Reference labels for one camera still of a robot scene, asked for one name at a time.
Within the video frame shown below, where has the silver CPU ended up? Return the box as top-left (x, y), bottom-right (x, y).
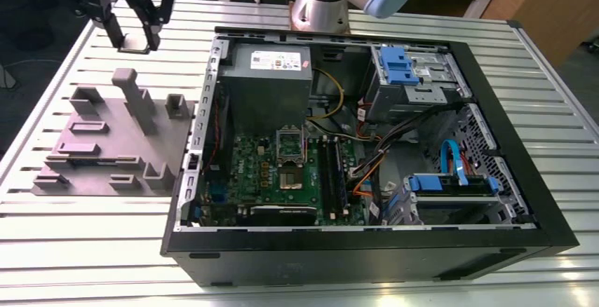
top-left (116, 33), bottom-right (155, 55)

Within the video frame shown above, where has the metal socket cover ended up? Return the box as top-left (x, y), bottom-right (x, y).
top-left (275, 124), bottom-right (309, 166)

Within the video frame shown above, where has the CPU socket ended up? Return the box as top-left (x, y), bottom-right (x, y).
top-left (276, 165), bottom-right (305, 192)

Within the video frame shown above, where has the grey plastic parts rack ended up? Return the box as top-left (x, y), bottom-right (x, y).
top-left (29, 68), bottom-right (197, 198)

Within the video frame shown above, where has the grey power supply unit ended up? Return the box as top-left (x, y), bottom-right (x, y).
top-left (217, 43), bottom-right (313, 138)

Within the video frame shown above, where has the green RAM stick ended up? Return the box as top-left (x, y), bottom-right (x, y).
top-left (64, 159), bottom-right (121, 167)

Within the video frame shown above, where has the green motherboard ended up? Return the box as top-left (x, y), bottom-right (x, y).
top-left (196, 133), bottom-right (371, 227)

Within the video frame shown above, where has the black RAM slot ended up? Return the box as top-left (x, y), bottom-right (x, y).
top-left (317, 137), bottom-right (336, 217)

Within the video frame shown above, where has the silver drive cage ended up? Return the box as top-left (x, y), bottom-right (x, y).
top-left (364, 43), bottom-right (472, 122)

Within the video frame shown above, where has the black graphics card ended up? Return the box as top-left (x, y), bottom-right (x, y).
top-left (236, 203), bottom-right (317, 227)

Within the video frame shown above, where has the black PC case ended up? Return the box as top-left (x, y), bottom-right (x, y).
top-left (159, 25), bottom-right (580, 287)

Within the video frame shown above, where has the hard disk in blue carrier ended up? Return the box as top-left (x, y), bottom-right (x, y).
top-left (404, 173), bottom-right (500, 196)

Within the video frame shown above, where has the brown wooden cabinet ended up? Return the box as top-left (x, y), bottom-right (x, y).
top-left (482, 0), bottom-right (599, 68)

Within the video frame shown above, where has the silver disk bay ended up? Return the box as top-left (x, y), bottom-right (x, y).
top-left (381, 175), bottom-right (535, 227)

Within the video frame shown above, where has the yellow wire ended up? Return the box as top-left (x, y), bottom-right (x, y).
top-left (311, 67), bottom-right (345, 121)

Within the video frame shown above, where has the blue plastic drive bracket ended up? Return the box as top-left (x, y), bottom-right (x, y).
top-left (379, 46), bottom-right (422, 86)

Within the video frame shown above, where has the black cable bundle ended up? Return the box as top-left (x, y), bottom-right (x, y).
top-left (348, 103), bottom-right (468, 178)

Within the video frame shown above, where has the orange wire bundle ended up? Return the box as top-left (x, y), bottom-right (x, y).
top-left (351, 152), bottom-right (389, 199)

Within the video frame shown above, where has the blue disk wire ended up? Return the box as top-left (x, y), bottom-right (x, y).
top-left (440, 139), bottom-right (468, 186)

